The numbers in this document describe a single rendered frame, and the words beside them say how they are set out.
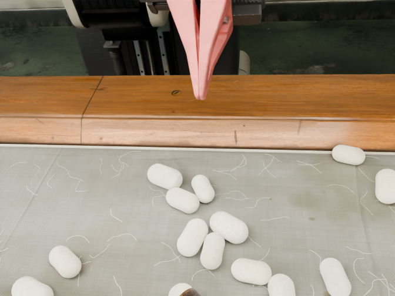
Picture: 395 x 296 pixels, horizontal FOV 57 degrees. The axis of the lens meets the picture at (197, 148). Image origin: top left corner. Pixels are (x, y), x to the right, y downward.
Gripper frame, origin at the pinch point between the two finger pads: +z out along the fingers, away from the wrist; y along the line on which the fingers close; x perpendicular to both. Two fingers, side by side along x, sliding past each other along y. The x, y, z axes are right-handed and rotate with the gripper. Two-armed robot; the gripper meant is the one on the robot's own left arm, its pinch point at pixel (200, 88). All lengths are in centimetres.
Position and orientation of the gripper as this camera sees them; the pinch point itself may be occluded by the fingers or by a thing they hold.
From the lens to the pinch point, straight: 29.1
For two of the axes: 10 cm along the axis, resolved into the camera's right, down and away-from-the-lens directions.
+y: 9.9, 0.1, -1.4
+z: -0.3, 10.0, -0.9
